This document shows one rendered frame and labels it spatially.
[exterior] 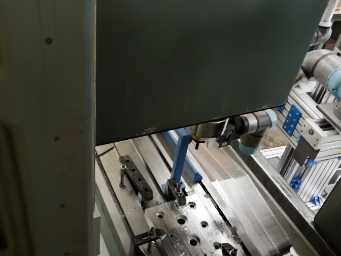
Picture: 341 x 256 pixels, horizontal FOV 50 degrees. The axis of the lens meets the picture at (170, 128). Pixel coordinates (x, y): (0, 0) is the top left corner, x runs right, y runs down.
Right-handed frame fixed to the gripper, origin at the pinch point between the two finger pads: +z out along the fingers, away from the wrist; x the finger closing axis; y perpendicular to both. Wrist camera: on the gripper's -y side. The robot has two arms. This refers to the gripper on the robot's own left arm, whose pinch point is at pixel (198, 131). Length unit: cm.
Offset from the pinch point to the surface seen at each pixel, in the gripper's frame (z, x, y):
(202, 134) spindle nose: 4.0, -6.4, -5.0
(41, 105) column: 59, -31, -45
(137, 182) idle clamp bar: 7.1, 18.7, 42.1
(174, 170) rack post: -7.1, 14.0, 35.7
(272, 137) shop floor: -183, 88, 128
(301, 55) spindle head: -15.7, -13.6, -34.7
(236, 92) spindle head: 2.8, -12.3, -24.7
